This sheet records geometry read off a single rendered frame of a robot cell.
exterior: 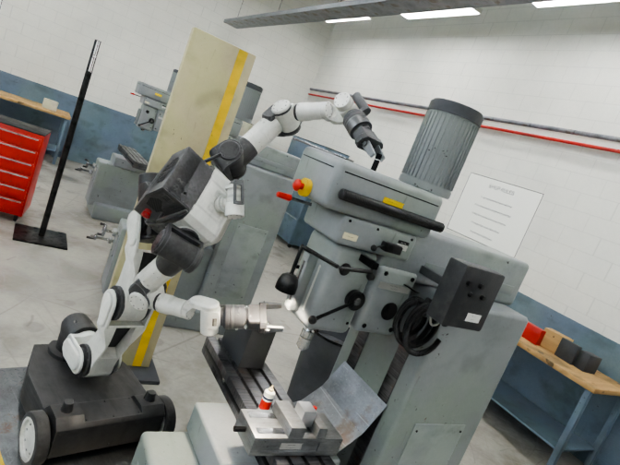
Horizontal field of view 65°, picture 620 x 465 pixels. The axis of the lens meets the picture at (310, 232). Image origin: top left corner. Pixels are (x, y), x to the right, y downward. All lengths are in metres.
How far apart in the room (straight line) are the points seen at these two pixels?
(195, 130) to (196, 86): 0.27
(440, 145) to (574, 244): 4.39
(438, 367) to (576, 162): 4.66
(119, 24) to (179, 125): 7.35
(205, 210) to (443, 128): 0.87
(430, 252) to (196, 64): 1.96
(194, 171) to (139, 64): 8.80
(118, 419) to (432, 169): 1.59
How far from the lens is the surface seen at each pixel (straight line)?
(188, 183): 1.70
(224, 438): 1.87
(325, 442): 1.81
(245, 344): 2.11
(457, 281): 1.59
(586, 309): 5.87
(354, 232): 1.58
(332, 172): 1.49
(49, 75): 10.37
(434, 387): 2.00
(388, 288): 1.76
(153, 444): 1.96
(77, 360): 2.34
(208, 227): 1.71
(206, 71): 3.20
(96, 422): 2.22
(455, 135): 1.78
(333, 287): 1.64
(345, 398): 2.12
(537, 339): 5.41
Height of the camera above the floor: 1.88
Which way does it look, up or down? 9 degrees down
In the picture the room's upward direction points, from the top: 21 degrees clockwise
